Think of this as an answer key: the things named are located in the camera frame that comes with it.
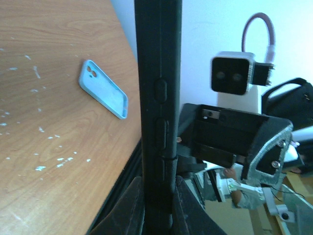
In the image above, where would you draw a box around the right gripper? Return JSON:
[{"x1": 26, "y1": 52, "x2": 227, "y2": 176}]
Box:
[{"x1": 177, "y1": 103, "x2": 293, "y2": 186}]

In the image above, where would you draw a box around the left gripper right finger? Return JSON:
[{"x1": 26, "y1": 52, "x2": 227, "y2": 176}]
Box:
[{"x1": 172, "y1": 176, "x2": 225, "y2": 235}]

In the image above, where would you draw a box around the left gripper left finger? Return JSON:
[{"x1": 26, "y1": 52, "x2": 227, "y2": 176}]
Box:
[{"x1": 90, "y1": 177, "x2": 145, "y2": 235}]

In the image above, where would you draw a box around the black phone case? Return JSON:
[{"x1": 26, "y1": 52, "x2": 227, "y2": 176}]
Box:
[{"x1": 134, "y1": 0, "x2": 182, "y2": 235}]

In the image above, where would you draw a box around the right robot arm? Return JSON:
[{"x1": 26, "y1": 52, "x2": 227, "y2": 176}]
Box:
[{"x1": 177, "y1": 78, "x2": 313, "y2": 186}]

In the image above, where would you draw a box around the light blue phone case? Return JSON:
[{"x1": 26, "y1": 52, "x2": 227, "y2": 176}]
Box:
[{"x1": 79, "y1": 60, "x2": 129, "y2": 119}]

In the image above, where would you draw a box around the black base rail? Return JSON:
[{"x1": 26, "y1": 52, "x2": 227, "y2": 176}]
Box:
[{"x1": 86, "y1": 139, "x2": 142, "y2": 235}]

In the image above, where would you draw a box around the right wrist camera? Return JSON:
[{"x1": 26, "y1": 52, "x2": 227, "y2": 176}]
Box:
[{"x1": 211, "y1": 51, "x2": 274, "y2": 95}]

